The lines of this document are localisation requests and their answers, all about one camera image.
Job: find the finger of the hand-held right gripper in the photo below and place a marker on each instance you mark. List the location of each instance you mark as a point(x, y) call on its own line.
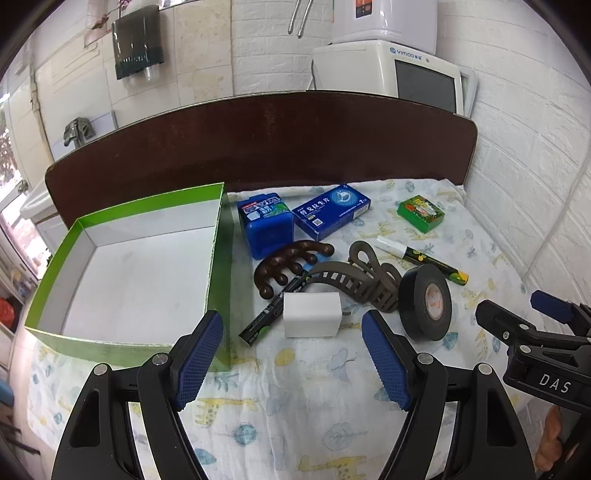
point(496, 318)
point(549, 302)

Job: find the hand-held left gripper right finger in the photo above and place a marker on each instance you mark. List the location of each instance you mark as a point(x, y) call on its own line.
point(385, 364)

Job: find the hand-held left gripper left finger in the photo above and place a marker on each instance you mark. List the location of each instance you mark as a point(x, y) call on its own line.
point(198, 364)

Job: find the black tape roll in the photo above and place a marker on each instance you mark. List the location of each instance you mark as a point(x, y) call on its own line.
point(415, 300)

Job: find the grey-brown hair claw clip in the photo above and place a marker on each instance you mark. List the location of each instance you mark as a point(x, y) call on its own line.
point(364, 288)

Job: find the blue-capped black marker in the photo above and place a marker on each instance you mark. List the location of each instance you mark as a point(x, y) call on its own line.
point(268, 316)

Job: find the white charger adapter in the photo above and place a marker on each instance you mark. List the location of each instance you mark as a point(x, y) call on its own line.
point(311, 316)

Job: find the white-capped black marker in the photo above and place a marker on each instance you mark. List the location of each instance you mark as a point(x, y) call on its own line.
point(415, 257)

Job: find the green cardboard box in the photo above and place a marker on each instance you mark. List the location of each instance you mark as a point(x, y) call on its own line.
point(138, 277)

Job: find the small green box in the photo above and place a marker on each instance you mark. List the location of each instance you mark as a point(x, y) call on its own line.
point(422, 212)

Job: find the brown wooden massager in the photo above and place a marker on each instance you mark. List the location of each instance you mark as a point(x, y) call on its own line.
point(281, 263)

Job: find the blue plastic container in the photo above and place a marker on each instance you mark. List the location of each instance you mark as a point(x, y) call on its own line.
point(268, 230)

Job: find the blue medicine box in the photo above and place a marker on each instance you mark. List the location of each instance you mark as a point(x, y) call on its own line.
point(330, 210)

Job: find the person's right hand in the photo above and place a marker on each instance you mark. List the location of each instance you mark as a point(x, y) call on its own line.
point(551, 443)

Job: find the giraffe printed blanket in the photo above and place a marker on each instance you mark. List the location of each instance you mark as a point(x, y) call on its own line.
point(295, 406)

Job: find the red bag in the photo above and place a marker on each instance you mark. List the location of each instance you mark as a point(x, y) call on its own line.
point(7, 314)

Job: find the storage shelf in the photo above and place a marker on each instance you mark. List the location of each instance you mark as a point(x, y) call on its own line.
point(18, 272)

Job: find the dark brown wooden headboard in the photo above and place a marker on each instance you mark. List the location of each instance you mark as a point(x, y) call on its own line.
point(258, 143)

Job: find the white sink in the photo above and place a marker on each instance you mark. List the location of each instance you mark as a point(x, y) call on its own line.
point(34, 201)

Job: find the metal faucet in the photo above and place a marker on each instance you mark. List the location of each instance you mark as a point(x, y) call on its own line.
point(78, 130)

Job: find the white appliance with screen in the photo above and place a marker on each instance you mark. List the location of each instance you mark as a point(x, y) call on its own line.
point(369, 64)

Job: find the white water ioniser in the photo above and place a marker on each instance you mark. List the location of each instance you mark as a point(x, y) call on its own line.
point(388, 21)

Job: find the dark wall cup dispenser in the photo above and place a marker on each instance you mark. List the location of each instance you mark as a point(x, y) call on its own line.
point(136, 41)

